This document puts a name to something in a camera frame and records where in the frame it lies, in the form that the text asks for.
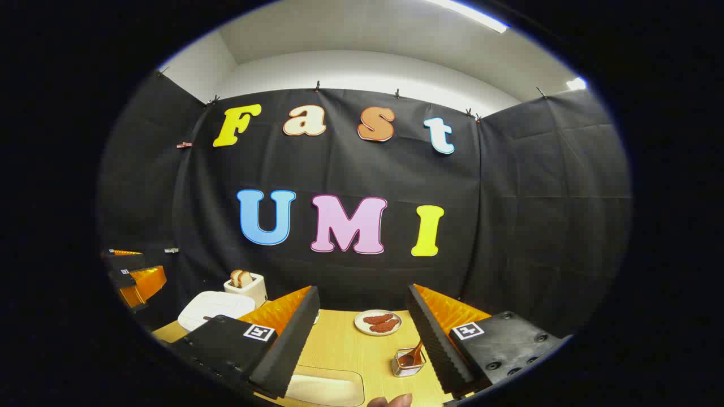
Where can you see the brown wooden spoon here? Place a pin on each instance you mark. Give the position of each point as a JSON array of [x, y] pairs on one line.
[[412, 356]]

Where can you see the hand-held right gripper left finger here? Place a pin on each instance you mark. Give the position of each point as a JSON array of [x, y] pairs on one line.
[[294, 333]]

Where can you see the small ceiling light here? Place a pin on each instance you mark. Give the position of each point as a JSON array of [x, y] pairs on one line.
[[577, 83]]

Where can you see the toasted bread slice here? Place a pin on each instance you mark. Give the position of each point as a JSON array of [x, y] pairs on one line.
[[246, 278], [235, 278]]

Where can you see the long ceiling light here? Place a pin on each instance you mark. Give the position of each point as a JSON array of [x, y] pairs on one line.
[[472, 15]]

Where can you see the white rice cooker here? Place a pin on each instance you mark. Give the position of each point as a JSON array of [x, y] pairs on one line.
[[212, 308]]

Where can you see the white toaster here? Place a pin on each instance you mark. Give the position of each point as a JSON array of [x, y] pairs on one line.
[[251, 291]]

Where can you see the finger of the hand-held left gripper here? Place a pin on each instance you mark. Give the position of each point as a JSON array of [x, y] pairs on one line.
[[127, 263], [144, 285]]

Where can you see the round white plate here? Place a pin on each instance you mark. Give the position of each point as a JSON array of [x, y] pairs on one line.
[[362, 329]]

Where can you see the red-brown meat piece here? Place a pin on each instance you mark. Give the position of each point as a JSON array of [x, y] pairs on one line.
[[386, 326], [378, 319]]

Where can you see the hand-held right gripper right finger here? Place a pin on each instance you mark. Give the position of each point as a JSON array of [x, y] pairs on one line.
[[432, 339]]

